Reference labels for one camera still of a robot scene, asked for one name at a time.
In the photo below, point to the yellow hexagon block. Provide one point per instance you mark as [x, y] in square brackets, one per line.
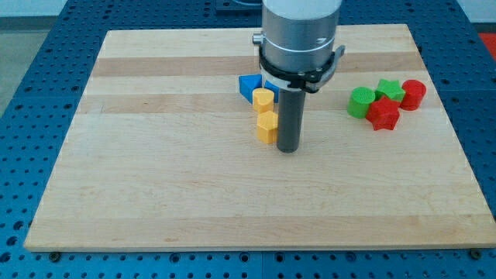
[267, 126]

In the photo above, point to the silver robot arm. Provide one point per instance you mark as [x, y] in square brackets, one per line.
[298, 35]

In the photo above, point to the yellow heart block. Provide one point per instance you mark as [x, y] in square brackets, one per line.
[263, 100]

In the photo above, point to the blue triangle block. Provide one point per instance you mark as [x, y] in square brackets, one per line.
[247, 84]

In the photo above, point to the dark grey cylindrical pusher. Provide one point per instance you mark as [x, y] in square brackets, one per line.
[290, 112]

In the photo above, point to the wooden board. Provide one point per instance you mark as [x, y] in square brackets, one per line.
[162, 155]

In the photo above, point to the green cylinder block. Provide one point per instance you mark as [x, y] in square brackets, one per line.
[360, 100]

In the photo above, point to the red star block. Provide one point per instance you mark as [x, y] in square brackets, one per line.
[384, 113]

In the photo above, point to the green star block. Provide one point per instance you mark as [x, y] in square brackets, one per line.
[390, 89]

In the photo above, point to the red cylinder block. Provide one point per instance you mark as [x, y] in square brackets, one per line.
[414, 93]

